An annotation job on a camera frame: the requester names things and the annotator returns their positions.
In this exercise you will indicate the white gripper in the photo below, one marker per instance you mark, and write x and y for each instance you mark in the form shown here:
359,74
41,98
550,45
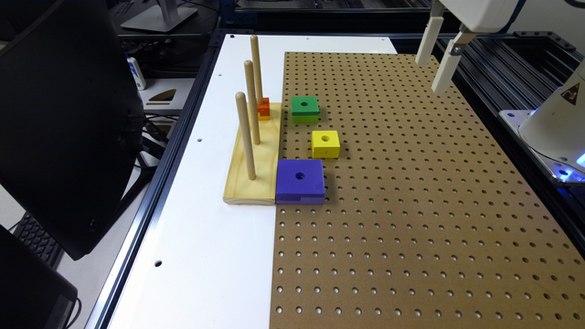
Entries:
479,16

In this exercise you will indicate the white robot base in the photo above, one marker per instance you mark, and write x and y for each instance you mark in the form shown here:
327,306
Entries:
554,132

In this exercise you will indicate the green wooden block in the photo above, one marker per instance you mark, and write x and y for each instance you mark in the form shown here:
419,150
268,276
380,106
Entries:
305,109

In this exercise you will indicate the yellow wooden block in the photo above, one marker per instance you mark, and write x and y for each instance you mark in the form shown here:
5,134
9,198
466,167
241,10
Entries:
325,144

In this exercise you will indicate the orange wooden block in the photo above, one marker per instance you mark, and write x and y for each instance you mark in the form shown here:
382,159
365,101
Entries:
264,110

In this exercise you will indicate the purple wooden block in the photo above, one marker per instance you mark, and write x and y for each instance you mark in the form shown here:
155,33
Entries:
300,182

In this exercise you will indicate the brown pegboard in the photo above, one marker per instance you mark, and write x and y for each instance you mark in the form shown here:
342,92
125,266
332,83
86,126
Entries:
426,222

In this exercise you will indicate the rear wooden peg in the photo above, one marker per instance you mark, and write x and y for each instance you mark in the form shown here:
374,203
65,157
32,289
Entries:
256,61

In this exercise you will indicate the wooden peg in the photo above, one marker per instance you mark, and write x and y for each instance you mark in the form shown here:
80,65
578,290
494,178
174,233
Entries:
256,61
253,111
244,127

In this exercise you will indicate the middle wooden peg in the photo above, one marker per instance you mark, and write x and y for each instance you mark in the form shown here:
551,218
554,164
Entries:
253,111

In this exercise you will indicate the front wooden peg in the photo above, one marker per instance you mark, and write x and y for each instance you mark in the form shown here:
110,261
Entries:
244,127

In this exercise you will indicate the wooden peg base board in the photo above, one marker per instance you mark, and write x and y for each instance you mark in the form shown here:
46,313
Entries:
239,189

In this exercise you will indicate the silver monitor stand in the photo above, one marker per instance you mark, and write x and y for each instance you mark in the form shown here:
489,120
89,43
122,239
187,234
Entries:
163,17

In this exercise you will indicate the white blue small device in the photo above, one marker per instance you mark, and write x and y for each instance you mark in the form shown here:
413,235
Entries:
137,73

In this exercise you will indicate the black monitor back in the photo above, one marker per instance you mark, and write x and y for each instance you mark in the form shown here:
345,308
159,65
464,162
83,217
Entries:
71,117

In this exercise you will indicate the black keyboard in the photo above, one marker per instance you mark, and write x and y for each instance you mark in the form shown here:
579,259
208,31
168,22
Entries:
36,238

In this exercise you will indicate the black aluminium table frame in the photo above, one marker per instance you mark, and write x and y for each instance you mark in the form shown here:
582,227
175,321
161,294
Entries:
156,192

